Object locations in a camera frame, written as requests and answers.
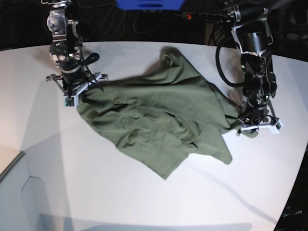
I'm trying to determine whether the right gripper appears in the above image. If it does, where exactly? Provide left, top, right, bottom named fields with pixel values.
left=46, top=66, right=107, bottom=107

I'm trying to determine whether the blue box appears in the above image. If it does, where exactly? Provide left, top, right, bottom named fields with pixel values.
left=116, top=0, right=185, bottom=11

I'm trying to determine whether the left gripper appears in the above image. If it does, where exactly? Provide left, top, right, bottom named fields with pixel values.
left=237, top=101, right=281, bottom=136

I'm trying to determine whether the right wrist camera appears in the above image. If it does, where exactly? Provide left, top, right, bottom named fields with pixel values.
left=64, top=95, right=75, bottom=107

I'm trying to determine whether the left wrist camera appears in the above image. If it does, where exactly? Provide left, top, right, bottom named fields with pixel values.
left=272, top=122, right=283, bottom=134

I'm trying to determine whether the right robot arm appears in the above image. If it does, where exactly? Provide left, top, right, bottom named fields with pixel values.
left=41, top=0, right=107, bottom=108

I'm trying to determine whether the black power strip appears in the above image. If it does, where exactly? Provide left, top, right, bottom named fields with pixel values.
left=181, top=12, right=230, bottom=23

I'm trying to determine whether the green t-shirt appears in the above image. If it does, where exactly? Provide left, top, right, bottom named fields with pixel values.
left=77, top=46, right=258, bottom=180

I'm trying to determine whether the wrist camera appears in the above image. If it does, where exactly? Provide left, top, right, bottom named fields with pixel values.
left=272, top=122, right=283, bottom=134
left=64, top=95, right=75, bottom=107

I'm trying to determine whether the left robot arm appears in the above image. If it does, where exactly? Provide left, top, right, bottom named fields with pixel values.
left=215, top=0, right=283, bottom=134

